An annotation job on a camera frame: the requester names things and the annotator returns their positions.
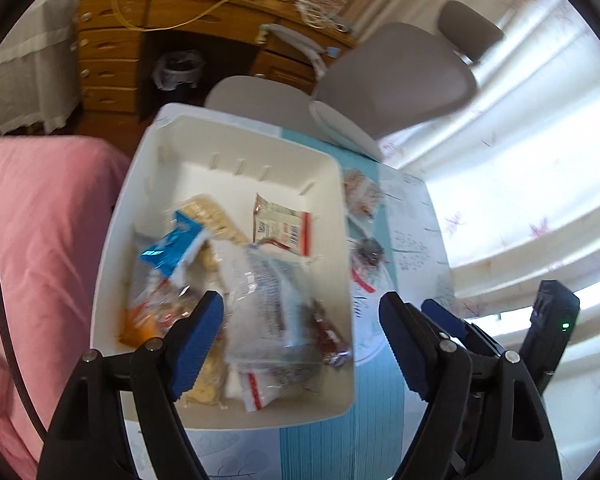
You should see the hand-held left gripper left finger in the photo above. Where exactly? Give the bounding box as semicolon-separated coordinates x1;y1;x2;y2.
36;290;226;480

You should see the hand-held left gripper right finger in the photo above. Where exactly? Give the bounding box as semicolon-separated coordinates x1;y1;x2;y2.
378;291;565;480

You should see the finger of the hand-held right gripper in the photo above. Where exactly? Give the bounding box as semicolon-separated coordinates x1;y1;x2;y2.
420;298;506;361

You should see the beige biscuit packet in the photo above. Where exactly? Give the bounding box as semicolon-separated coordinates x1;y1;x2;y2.
182;330;231;406

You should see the orange snack packet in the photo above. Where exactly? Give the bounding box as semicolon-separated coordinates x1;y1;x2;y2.
120;280;201;346

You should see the white packet with red strip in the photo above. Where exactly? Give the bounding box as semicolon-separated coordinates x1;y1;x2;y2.
227;360;286;413

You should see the dark red snack packet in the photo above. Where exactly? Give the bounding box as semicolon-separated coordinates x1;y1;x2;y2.
307;300;353;368

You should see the clear plastic snack bag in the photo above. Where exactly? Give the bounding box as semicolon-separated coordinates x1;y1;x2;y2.
215;242;326;366

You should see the blue snack packet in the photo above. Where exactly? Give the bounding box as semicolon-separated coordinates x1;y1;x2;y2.
139;210;206;278

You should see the clear beige cracker packet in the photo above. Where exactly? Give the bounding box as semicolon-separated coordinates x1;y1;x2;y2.
172;194;251;248

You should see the red edged snack packet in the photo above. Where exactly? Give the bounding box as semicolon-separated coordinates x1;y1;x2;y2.
252;192;313;257

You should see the white plastic storage bin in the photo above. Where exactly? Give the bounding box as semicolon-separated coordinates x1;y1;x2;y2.
90;102;358;431

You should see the clear packet of dark snacks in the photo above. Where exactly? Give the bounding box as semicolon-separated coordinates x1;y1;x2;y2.
350;237;386;281

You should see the clear packet of brown snacks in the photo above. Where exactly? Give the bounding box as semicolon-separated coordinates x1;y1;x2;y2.
342;167;386;221

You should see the pink blanket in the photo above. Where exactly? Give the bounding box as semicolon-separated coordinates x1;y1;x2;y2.
0;135;131;480

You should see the white floral curtain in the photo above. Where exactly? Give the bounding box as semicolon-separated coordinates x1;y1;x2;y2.
370;0;600;461

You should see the grey office chair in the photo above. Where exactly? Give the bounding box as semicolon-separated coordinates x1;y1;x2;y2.
205;0;506;163

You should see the trash bin with bag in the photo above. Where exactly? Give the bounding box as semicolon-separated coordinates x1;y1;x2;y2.
152;50;206;92

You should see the white lace cloth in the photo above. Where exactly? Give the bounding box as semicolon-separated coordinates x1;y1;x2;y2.
0;0;88;136

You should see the wooden desk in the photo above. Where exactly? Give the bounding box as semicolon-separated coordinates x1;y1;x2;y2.
75;0;361;126

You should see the black cable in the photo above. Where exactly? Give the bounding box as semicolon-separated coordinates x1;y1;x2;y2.
0;215;48;436

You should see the white cable bundle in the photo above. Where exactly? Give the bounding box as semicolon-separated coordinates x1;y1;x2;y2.
295;0;348;31

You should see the yellow cable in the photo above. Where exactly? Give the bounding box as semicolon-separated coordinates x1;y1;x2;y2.
107;0;253;31

